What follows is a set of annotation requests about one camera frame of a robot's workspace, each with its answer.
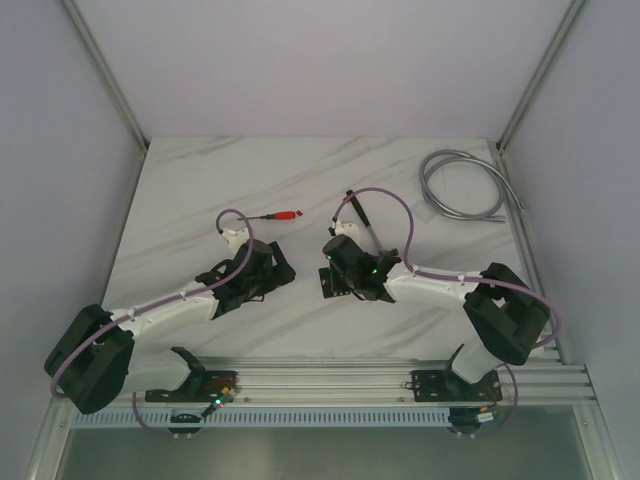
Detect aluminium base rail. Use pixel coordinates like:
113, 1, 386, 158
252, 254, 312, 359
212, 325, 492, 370
202, 357, 596, 408

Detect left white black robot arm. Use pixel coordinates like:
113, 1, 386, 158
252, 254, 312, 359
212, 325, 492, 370
44, 240, 296, 414

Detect right aluminium frame post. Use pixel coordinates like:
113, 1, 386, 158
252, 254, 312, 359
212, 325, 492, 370
497, 0, 590, 154

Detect aluminium frame post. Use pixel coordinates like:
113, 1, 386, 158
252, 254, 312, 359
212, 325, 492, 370
59, 0, 150, 154
497, 0, 590, 154

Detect grey coiled cable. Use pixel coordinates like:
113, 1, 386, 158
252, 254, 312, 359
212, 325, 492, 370
418, 148, 528, 226

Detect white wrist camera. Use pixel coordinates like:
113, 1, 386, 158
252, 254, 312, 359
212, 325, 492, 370
329, 219, 361, 243
220, 227, 250, 254

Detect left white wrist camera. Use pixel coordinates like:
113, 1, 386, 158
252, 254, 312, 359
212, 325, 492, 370
220, 227, 250, 254

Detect black fuse box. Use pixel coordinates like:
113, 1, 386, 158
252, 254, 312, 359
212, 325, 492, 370
318, 266, 352, 299

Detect red handle screwdriver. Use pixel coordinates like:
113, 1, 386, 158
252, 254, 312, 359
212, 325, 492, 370
247, 211, 298, 221

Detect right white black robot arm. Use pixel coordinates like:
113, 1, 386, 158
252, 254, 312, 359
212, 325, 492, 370
320, 234, 550, 401

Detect left aluminium frame post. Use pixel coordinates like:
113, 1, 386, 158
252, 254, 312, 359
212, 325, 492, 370
59, 0, 150, 154

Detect black mounting plate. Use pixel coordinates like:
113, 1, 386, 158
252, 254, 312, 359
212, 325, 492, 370
404, 370, 503, 403
144, 370, 238, 403

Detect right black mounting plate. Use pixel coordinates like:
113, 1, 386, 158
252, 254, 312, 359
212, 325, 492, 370
404, 370, 503, 403

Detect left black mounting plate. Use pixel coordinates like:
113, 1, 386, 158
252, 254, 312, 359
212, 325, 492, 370
144, 370, 238, 403

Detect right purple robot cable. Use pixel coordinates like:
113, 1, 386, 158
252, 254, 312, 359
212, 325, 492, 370
330, 186, 560, 354

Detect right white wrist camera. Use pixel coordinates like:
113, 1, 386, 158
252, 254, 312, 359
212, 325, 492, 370
329, 219, 361, 243

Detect white slotted cable duct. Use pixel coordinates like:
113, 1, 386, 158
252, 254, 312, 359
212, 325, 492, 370
71, 406, 451, 429

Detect black handle claw hammer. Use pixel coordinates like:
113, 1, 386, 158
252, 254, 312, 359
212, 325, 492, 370
345, 190, 399, 257

